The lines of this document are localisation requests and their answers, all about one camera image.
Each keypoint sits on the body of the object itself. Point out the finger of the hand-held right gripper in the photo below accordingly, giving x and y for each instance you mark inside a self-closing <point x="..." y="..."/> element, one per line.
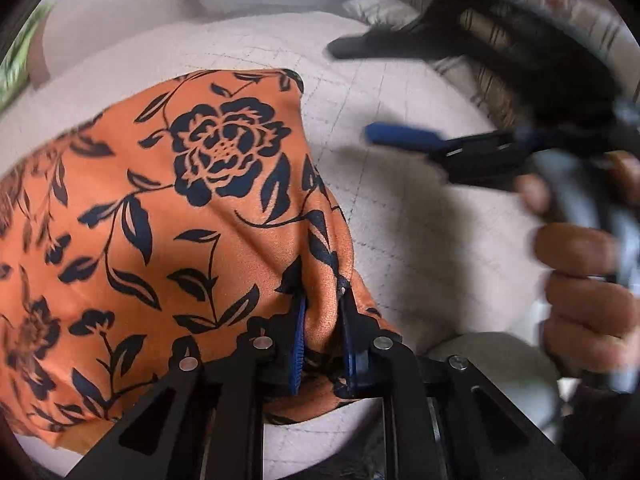
<point x="390" y="42"/>
<point x="400" y="135"/>

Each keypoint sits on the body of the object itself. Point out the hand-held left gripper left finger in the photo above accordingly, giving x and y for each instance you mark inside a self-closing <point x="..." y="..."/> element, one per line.
<point x="299" y="345"/>

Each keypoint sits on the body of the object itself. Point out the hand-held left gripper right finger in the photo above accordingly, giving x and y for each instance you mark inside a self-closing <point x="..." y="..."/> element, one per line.
<point x="351" y="360"/>

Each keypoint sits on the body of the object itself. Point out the orange floral shirt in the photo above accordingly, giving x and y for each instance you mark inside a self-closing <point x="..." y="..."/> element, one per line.
<point x="150" y="235"/>

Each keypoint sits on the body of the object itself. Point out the person's right hand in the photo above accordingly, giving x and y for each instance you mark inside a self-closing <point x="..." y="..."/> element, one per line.
<point x="585" y="310"/>

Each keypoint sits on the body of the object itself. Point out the striped sofa cushion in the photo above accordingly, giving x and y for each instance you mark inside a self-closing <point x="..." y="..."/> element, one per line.
<point x="575" y="10"/>

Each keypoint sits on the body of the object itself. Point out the grey cloth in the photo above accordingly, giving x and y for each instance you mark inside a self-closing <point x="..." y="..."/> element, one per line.
<point x="500" y="380"/>

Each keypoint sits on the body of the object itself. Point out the pink bolster cushion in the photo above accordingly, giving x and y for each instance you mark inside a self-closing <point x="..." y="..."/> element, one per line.
<point x="110" y="20"/>

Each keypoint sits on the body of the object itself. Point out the green checkered pillow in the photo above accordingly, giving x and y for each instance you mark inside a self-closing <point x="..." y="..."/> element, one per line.
<point x="20" y="55"/>

